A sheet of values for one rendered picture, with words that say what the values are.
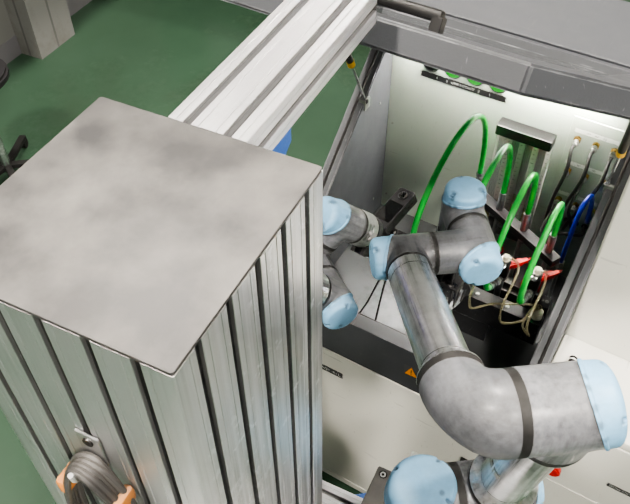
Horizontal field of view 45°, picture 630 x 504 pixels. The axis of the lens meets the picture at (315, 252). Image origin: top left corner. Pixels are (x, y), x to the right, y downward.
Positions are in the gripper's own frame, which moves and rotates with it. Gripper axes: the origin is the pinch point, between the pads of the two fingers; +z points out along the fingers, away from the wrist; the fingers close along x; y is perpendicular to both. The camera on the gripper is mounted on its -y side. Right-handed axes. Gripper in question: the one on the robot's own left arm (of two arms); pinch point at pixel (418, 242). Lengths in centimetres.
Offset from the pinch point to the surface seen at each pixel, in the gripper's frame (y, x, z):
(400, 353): 26.9, -0.4, 14.3
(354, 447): 66, -23, 52
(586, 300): -3.9, 29.5, 29.8
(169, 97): -11, -253, 102
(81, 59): -11, -317, 82
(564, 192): -27.0, 8.0, 39.7
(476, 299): 7.3, 5.2, 27.1
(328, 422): 62, -31, 44
